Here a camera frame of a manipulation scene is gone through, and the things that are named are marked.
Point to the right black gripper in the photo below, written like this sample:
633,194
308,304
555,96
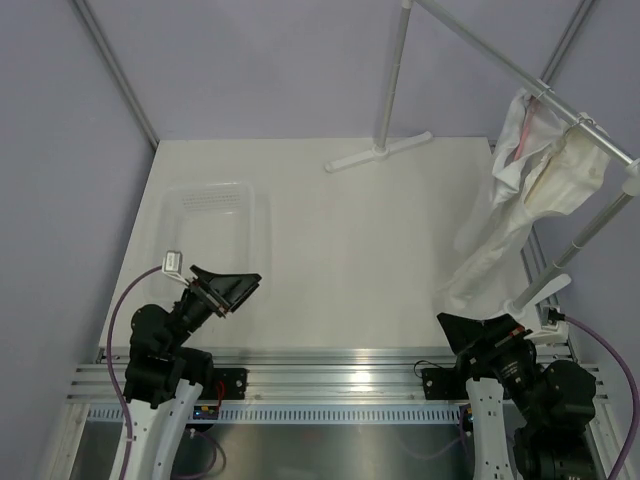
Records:
466,334

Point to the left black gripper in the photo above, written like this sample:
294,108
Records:
228,290

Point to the cream plastic hanger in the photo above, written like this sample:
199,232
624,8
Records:
557,147

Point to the cream white skirt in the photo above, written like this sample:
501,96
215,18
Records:
492,235

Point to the pink plastic hanger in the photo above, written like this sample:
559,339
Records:
530,114

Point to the white skirt pink hanger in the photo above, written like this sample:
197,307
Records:
546,127

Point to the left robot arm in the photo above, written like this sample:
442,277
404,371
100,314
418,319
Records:
165,379

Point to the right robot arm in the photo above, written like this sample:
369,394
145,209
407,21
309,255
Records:
556,402

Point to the white plastic basket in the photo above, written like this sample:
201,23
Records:
220,227

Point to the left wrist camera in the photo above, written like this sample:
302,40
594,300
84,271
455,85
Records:
172,264

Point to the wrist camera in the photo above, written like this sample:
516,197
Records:
172,264
554,321

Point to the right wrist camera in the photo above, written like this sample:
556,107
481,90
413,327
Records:
554,321

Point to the aluminium mounting rail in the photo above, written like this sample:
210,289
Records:
301,376

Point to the white slotted cable duct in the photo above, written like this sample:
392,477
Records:
329,415

